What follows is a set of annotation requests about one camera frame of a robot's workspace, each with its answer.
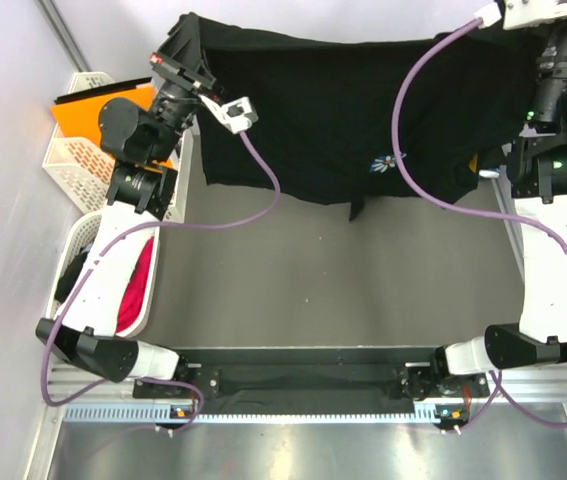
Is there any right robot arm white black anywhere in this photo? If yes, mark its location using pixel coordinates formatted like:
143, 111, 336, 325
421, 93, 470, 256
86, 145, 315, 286
429, 20, 567, 396

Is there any black garment in basket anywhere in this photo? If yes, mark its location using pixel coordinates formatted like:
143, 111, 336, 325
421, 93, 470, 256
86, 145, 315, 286
54, 250, 89, 304

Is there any orange folder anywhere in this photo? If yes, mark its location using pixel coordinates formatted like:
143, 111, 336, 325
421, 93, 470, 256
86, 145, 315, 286
50, 82, 156, 147

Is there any black t shirt flower print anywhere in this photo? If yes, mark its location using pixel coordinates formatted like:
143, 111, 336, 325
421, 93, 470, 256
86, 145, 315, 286
197, 15, 515, 213

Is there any purple cable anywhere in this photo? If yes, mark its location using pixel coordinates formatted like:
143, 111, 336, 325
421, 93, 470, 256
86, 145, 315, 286
392, 17, 567, 435
42, 130, 283, 434

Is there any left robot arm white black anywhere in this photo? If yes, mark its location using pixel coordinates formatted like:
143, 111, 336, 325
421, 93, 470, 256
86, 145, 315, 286
35, 13, 215, 397

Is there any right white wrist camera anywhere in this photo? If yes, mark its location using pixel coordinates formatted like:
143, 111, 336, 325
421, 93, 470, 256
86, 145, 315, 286
474, 0, 567, 30

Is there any black folder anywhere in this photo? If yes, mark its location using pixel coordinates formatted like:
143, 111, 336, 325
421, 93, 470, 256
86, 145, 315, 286
54, 77, 152, 105

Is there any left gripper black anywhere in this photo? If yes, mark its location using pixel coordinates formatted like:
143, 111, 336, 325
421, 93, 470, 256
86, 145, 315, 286
146, 11, 226, 164

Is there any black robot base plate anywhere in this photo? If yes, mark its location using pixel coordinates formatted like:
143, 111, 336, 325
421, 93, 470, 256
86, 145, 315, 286
132, 347, 494, 416

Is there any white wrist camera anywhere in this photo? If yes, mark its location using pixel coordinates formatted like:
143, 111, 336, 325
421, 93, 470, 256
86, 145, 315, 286
474, 0, 567, 30
199, 95, 259, 134

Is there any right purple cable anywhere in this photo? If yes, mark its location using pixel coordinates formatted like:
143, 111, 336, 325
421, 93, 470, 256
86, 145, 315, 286
392, 17, 567, 435

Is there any white oval laundry basket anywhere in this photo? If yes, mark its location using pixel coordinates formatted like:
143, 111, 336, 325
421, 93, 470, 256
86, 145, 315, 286
45, 210, 160, 338

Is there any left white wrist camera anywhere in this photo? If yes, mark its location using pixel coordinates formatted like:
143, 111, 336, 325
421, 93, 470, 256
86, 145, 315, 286
199, 95, 259, 134

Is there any red garment in basket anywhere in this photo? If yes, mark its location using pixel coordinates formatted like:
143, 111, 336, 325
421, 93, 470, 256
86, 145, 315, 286
115, 236, 157, 337

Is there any white perforated file organizer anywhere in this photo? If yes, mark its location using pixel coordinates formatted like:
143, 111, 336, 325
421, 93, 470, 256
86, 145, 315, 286
42, 72, 194, 224

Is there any folded black t shirt stack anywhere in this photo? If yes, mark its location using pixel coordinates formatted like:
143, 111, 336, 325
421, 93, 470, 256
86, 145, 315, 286
477, 147, 506, 180

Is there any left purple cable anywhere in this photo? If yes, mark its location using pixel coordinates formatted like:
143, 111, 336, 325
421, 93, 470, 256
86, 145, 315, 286
42, 130, 283, 434

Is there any aluminium frame rail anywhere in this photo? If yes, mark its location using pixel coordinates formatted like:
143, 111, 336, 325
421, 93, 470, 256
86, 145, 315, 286
42, 359, 567, 426

